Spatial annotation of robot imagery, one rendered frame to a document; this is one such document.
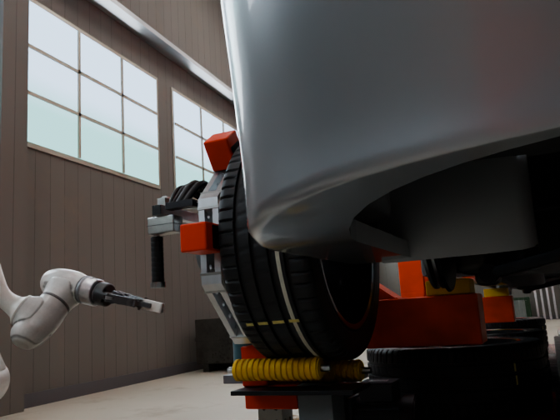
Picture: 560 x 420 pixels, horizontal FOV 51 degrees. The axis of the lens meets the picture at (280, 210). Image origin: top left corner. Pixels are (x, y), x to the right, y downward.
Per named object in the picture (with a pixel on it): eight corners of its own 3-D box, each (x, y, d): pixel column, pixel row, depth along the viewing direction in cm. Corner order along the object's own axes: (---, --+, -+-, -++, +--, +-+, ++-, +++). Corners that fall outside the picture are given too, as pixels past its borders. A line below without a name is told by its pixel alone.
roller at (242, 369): (327, 381, 145) (325, 357, 146) (223, 382, 157) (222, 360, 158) (335, 377, 150) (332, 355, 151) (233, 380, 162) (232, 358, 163)
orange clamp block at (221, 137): (237, 168, 160) (226, 137, 157) (212, 172, 163) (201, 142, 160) (246, 158, 166) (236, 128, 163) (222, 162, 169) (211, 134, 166)
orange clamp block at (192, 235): (225, 252, 148) (207, 249, 140) (198, 255, 151) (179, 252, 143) (224, 224, 149) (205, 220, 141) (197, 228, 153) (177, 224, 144)
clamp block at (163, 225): (173, 231, 165) (172, 212, 165) (147, 235, 168) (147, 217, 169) (183, 232, 169) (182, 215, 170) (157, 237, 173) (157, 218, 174)
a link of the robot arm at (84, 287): (96, 276, 194) (111, 279, 191) (90, 303, 193) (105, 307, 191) (78, 275, 185) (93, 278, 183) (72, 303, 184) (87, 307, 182)
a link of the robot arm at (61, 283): (99, 288, 196) (75, 318, 187) (62, 280, 202) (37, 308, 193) (87, 266, 189) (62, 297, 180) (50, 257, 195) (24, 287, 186)
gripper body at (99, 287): (92, 281, 183) (117, 287, 180) (109, 282, 191) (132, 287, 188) (87, 304, 183) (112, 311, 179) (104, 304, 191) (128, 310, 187)
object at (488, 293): (514, 322, 357) (507, 265, 363) (427, 326, 377) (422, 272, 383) (516, 321, 372) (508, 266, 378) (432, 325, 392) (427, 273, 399)
